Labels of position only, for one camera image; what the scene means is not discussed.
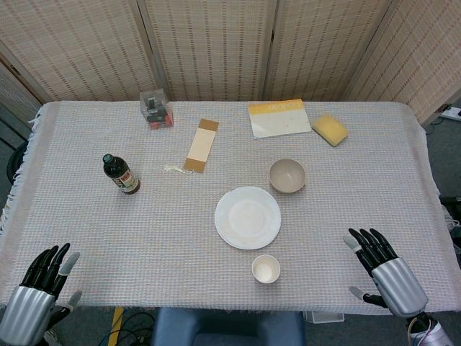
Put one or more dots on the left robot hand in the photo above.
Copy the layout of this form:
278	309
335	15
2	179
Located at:
30	306

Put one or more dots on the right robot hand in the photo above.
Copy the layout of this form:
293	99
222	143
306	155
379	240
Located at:
399	284

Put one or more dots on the white paper cup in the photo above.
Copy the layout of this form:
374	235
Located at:
266	269

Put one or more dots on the beige bowl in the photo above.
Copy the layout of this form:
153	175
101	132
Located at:
287	174

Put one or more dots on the white plate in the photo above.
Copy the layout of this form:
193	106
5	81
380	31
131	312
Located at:
248	218

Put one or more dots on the clear plastic bin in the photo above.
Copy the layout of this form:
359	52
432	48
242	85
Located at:
324	316

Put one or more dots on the black box beside table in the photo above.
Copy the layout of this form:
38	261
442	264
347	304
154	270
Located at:
452	209

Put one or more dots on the black round stool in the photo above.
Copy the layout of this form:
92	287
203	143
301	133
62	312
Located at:
16	162

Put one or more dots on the pale woven tablecloth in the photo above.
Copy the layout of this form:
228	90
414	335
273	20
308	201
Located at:
162	234

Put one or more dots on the dark glass sauce bottle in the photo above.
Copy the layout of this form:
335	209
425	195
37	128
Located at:
120	174

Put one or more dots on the yellow sponge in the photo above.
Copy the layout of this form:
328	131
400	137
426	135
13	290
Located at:
330	130

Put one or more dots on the blue chair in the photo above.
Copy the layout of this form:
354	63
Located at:
227	329

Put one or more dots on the white power strip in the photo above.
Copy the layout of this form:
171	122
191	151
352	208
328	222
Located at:
453	112

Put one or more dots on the cream bookmark tassel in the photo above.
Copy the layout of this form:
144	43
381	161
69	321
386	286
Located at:
176	168

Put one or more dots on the clear plastic box with toy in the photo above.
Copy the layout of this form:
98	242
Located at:
156	111

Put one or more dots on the brown beige bookmark card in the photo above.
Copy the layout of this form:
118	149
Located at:
201	146

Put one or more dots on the woven folding screen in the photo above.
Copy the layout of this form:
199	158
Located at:
216	47

